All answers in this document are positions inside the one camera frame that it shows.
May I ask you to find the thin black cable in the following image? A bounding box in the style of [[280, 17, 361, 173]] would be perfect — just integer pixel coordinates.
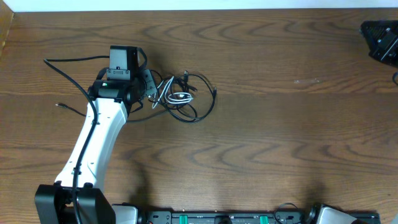
[[55, 103, 169, 124]]

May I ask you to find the thick black usb cable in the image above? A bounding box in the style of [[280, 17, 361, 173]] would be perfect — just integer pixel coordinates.
[[155, 70, 218, 124]]

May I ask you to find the black cable barrel plug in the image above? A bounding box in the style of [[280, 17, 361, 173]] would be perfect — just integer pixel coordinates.
[[148, 70, 198, 123]]

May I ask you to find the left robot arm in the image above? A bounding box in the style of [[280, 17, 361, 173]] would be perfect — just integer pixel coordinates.
[[34, 45, 155, 223]]

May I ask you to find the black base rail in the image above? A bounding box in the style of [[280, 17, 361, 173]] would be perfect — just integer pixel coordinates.
[[136, 210, 382, 224]]

